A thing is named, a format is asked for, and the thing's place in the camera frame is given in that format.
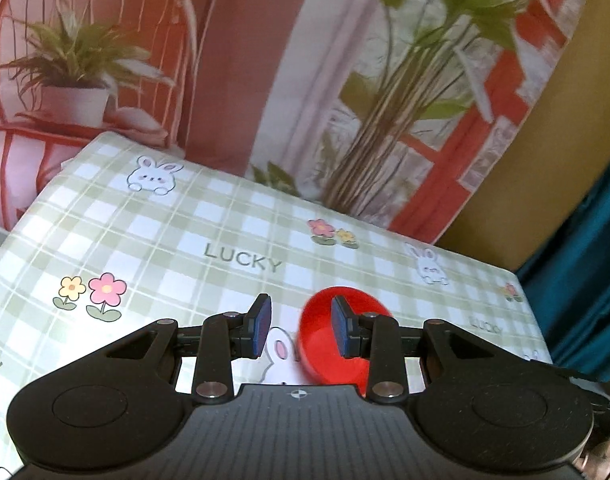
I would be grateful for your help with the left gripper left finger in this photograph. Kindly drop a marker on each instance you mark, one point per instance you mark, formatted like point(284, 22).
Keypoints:
point(224, 338)

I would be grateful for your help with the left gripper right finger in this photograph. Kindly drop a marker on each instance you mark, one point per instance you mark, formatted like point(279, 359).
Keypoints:
point(377, 339)

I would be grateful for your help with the red bowl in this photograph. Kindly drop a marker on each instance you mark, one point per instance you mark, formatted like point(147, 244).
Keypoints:
point(318, 350)

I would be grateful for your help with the operator hand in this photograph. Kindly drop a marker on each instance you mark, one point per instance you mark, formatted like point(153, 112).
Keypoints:
point(595, 464)

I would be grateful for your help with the teal curtain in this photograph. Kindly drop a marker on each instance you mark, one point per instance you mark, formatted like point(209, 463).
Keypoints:
point(567, 283)

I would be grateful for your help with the green plaid tablecloth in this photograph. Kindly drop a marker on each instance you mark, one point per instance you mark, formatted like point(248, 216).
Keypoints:
point(125, 235)

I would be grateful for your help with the printed room backdrop cloth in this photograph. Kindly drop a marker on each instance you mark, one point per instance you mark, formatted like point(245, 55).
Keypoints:
point(390, 111)

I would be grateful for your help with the wooden headboard panel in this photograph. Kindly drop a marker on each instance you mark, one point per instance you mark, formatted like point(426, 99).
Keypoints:
point(561, 150)

